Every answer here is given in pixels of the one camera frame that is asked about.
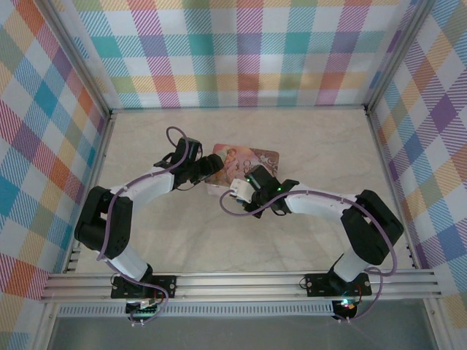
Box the illustrated pink storybook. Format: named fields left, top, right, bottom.
left=204, top=143, right=282, bottom=198

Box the green circuit board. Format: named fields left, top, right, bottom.
left=125, top=297, right=162, bottom=317

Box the black controller with lit LED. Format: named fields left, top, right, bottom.
left=332, top=297, right=358, bottom=319

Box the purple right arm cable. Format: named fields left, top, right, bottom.
left=220, top=187, right=399, bottom=325

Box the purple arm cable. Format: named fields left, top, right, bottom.
left=96, top=125, right=196, bottom=327
left=220, top=187, right=399, bottom=325

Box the aluminium frame bar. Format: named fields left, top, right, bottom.
left=109, top=103, right=368, bottom=112

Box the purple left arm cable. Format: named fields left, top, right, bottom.
left=96, top=125, right=196, bottom=327

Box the aluminium mounting rail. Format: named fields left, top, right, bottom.
left=38, top=268, right=443, bottom=304

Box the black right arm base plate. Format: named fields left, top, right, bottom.
left=304, top=271, right=372, bottom=298

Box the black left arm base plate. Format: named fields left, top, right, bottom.
left=110, top=274, right=179, bottom=300

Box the grey slotted cable duct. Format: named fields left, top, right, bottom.
left=57, top=304, right=336, bottom=318

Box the aluminium frame post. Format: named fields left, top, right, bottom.
left=35, top=0, right=114, bottom=116
left=364, top=0, right=435, bottom=114

